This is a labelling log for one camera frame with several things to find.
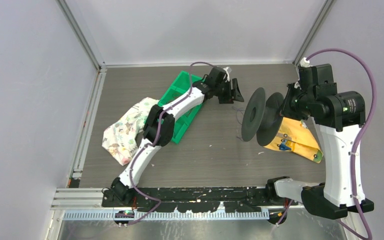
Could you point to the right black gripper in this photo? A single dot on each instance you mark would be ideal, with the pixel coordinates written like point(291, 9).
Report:
point(286, 109)

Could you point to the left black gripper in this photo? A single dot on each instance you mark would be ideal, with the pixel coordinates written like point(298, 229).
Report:
point(231, 95)

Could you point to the black cable spool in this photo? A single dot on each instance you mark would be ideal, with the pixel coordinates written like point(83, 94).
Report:
point(262, 117)

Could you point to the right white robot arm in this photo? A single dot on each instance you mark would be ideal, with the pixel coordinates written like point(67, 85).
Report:
point(338, 117)

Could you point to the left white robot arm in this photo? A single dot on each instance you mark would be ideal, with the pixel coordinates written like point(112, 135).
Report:
point(160, 125)

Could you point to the yellow printed cloth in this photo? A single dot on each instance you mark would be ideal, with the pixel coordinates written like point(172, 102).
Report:
point(294, 136)

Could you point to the green three-compartment bin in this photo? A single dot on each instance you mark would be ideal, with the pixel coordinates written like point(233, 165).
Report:
point(185, 105)

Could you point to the white patterned cloth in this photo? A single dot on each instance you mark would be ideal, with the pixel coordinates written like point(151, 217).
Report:
point(119, 139)

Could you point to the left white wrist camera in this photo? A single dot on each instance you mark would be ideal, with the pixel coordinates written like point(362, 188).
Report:
point(227, 70)

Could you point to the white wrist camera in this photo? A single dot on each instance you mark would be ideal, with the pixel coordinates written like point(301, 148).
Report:
point(227, 70)
point(303, 63)

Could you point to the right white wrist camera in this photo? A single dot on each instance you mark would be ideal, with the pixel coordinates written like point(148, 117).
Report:
point(303, 63)

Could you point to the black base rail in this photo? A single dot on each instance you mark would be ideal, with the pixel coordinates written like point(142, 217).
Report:
point(247, 199)

